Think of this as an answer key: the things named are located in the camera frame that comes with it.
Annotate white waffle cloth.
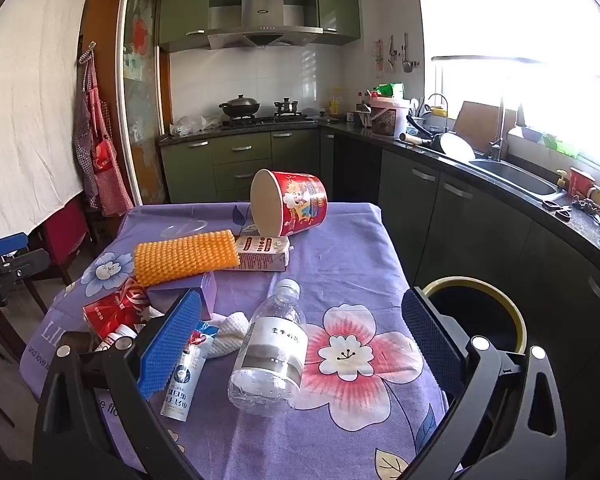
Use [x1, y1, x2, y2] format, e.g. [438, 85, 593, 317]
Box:
[200, 311, 254, 360]

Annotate scissors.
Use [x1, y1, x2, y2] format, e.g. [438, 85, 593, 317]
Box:
[541, 198, 574, 219]

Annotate red checked apron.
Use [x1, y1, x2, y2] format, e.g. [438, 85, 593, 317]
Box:
[74, 41, 134, 217]

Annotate steel sink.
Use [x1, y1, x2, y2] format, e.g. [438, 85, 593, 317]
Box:
[467, 158, 567, 202]

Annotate wooden cutting board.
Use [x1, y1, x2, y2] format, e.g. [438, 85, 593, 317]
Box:
[453, 100, 504, 154]

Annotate purple box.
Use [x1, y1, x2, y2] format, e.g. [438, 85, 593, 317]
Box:
[147, 271, 218, 322]

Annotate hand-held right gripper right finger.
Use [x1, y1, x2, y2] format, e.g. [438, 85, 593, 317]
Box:
[401, 286, 567, 480]

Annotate steel range hood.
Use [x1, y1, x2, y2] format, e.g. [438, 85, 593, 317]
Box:
[206, 0, 324, 51]

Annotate clear plastic lid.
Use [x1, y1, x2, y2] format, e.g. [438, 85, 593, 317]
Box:
[159, 220, 209, 239]

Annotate red cup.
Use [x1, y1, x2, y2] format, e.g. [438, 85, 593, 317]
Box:
[568, 167, 599, 197]

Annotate steel faucet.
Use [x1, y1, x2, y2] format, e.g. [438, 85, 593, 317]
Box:
[489, 94, 507, 162]

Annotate gas stove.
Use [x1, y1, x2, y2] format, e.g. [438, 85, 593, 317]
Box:
[222, 113, 317, 129]

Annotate red chair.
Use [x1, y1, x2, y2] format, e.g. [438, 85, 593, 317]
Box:
[24, 199, 94, 312]

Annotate small white bottle red label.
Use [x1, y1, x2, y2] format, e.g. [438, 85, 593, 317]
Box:
[94, 323, 139, 354]

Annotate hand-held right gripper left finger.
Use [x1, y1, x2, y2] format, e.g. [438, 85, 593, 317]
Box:
[32, 287, 203, 480]

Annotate purple floral tablecloth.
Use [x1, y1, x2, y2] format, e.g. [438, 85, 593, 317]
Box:
[19, 201, 464, 480]

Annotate crushed red can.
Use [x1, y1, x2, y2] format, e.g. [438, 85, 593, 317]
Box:
[83, 277, 152, 341]

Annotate utensil drying rack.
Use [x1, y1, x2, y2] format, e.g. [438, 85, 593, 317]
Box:
[409, 93, 451, 132]

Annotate green plastic basket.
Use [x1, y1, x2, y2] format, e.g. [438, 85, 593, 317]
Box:
[544, 134, 582, 159]

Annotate yellow-rimmed dark bin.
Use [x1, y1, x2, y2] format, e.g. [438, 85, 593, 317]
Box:
[413, 275, 527, 357]

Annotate red printed paper bucket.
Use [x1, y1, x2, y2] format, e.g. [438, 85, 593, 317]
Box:
[250, 169, 329, 239]

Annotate white plastic bucket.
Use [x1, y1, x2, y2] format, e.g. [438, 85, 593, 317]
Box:
[368, 95, 411, 139]

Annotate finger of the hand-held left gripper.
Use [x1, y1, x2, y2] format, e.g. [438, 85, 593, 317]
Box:
[0, 249, 51, 283]
[0, 232, 29, 261]

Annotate green wall cabinets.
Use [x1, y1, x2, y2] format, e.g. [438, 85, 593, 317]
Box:
[158, 0, 364, 54]

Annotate clear plastic bags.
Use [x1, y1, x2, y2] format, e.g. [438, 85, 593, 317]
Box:
[169, 114, 224, 137]

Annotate green base cabinets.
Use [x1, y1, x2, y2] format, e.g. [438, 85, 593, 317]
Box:
[159, 126, 600, 413]

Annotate glass door with flower print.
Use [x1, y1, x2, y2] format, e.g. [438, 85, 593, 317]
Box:
[116, 0, 170, 207]

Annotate white plate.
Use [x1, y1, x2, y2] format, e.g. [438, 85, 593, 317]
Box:
[430, 132, 476, 161]

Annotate clear plastic bottle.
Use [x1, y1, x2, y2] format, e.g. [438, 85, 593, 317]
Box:
[227, 278, 309, 417]

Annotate black wok with lid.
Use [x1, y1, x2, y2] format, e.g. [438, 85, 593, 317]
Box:
[218, 93, 262, 120]

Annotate white squeeze tube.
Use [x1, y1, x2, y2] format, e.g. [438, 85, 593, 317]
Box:
[159, 321, 221, 422]

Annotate hanging kitchen utensils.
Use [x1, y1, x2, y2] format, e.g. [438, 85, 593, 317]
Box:
[372, 33, 422, 79]

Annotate red and white carton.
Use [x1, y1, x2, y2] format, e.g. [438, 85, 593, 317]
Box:
[235, 235, 291, 274]

